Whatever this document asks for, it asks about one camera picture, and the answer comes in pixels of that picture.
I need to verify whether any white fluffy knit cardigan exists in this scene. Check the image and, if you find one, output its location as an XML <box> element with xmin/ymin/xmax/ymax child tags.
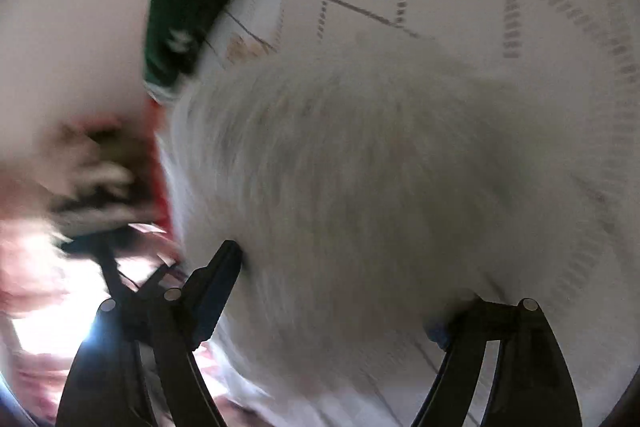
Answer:
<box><xmin>162</xmin><ymin>28</ymin><xmax>584</xmax><ymax>426</ymax></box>

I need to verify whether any stack of folded clothes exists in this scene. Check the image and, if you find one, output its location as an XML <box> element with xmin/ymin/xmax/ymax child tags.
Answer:
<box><xmin>42</xmin><ymin>118</ymin><xmax>160</xmax><ymax>255</ymax></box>

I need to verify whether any red floral blanket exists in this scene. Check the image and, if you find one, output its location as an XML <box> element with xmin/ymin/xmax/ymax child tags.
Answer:
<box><xmin>143</xmin><ymin>96</ymin><xmax>172</xmax><ymax>236</ymax></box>

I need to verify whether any white quilted floral bedspread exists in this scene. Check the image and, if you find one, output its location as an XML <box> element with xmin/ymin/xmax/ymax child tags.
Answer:
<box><xmin>198</xmin><ymin>0</ymin><xmax>639</xmax><ymax>426</ymax></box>

